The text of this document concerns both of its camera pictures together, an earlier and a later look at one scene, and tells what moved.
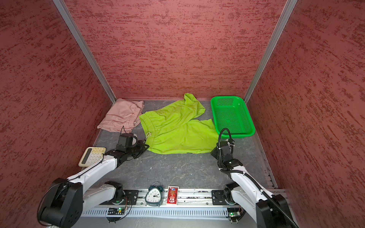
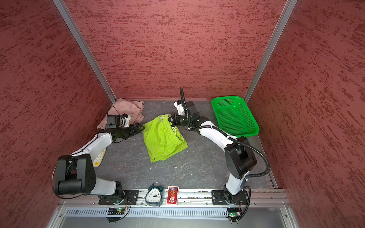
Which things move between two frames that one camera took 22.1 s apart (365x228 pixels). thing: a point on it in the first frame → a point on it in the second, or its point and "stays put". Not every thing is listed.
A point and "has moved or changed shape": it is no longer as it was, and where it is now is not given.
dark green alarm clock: x=153 y=196 stays put
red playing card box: x=172 y=195 stays put
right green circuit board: x=234 y=212 stays put
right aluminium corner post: x=288 y=8 stays put
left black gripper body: x=136 y=150 → x=124 y=132
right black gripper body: x=215 y=152 → x=182 y=120
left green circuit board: x=116 y=211 stays put
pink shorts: x=123 y=113 stays put
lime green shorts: x=177 y=129 has moved or changed shape
